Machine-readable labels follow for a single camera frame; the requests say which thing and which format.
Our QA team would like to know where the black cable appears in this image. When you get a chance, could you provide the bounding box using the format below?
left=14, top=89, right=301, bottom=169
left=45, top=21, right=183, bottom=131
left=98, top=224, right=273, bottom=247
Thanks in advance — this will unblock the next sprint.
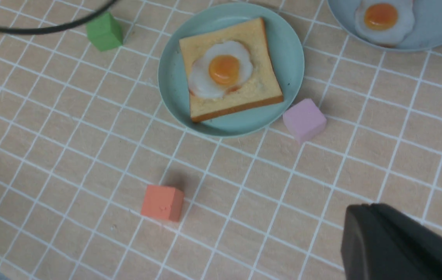
left=0, top=0, right=118, bottom=35

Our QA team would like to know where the green cube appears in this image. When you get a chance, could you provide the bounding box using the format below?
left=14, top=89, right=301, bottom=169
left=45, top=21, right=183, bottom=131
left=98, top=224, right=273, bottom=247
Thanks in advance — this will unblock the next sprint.
left=86, top=11, right=124, bottom=52

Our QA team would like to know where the grey-blue egg plate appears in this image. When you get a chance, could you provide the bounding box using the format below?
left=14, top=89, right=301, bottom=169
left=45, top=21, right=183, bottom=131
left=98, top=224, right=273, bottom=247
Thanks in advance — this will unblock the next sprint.
left=327, top=0, right=442, bottom=53

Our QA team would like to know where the orange-red cube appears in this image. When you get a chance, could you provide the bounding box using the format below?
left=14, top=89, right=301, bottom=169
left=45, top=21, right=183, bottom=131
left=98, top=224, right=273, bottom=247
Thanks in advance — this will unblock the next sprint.
left=140, top=185, right=185, bottom=222

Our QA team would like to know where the toast slice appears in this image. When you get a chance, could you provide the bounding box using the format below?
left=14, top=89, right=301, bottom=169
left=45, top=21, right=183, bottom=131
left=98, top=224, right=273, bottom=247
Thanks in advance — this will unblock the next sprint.
left=179, top=17, right=284, bottom=123

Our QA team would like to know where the pink cube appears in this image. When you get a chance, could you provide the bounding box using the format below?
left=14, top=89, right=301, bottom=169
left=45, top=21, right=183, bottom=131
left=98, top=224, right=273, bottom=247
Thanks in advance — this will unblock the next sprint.
left=283, top=98, right=327, bottom=145

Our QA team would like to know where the teal center plate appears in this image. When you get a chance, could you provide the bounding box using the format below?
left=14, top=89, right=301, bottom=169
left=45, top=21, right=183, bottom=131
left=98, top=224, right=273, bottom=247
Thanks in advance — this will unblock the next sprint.
left=157, top=2, right=305, bottom=138

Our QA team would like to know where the fried egg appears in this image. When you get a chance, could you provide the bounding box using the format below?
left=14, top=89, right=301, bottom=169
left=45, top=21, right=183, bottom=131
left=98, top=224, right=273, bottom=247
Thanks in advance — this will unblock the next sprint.
left=188, top=41, right=253, bottom=99
left=354, top=0, right=415, bottom=47

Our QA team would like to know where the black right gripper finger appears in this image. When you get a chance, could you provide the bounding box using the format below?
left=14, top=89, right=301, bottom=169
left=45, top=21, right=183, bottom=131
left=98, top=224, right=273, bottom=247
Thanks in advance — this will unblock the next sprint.
left=341, top=203, right=442, bottom=280

